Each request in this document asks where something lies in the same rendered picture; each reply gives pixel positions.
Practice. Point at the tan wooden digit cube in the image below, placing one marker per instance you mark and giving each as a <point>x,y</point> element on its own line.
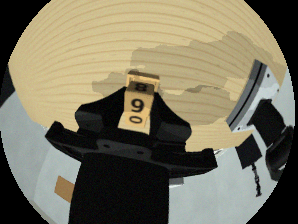
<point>139,98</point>
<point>135,120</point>

